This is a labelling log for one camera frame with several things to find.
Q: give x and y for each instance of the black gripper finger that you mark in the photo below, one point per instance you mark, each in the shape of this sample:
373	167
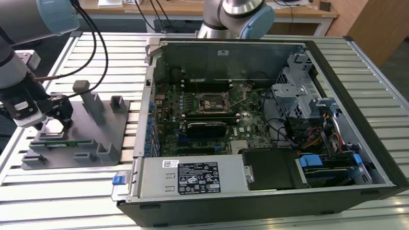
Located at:
41	124
61	107

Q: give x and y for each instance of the silver square CPU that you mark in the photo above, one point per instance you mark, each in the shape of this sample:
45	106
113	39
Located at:
53	127

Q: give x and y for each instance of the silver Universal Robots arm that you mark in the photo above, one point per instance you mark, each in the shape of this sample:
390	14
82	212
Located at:
18	21

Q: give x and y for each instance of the CPU socket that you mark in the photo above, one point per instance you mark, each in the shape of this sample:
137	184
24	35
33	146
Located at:
210	103

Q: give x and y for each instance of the green RAM stick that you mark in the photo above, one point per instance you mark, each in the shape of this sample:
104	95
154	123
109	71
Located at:
72	143

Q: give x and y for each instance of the grey plastic parts rack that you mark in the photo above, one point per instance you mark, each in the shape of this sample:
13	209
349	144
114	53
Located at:
80	143

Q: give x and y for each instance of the blue case latch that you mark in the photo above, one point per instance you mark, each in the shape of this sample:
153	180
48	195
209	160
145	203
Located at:
118	180

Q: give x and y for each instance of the long wooden desk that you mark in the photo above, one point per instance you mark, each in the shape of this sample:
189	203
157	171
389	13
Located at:
112	13

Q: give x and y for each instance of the silver power supply unit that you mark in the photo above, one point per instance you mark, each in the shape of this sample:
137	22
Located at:
153	177

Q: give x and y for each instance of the plain white box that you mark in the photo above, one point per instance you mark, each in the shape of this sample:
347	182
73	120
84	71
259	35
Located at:
109	4

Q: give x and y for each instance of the black graphics card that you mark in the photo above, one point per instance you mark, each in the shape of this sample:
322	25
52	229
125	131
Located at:
205	130

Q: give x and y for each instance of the black expansion slot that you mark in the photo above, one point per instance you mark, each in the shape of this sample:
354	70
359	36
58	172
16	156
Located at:
197	150

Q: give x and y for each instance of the black RAM slot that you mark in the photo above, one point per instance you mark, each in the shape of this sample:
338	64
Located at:
210	120
210	115
207	82
207	86

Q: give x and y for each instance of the white box with print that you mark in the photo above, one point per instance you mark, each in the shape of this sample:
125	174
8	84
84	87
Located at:
132	2

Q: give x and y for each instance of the silver chipset heatsink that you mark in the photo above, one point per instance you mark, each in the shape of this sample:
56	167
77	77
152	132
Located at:
238	146

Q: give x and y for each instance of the green motherboard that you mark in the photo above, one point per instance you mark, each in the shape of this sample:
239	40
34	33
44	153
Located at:
251	119

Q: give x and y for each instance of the black open PC case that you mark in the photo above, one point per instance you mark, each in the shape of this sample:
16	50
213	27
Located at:
223	210

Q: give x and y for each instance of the silver metal drive cage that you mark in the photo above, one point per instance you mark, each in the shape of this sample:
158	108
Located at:
287	95

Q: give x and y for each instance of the black drive connector block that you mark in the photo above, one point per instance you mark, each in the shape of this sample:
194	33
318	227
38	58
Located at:
297	129

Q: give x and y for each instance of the blue disk carrier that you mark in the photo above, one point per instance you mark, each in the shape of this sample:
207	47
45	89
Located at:
310	161

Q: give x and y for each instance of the small dark box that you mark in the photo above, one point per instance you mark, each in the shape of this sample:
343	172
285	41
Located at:
325	6

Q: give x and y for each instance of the wooden cabinet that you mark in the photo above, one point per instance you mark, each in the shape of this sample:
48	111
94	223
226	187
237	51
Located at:
377	28

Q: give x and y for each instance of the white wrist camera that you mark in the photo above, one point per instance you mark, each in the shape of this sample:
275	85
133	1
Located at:
24	107

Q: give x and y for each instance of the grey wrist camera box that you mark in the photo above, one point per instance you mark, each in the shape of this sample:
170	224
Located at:
29	60

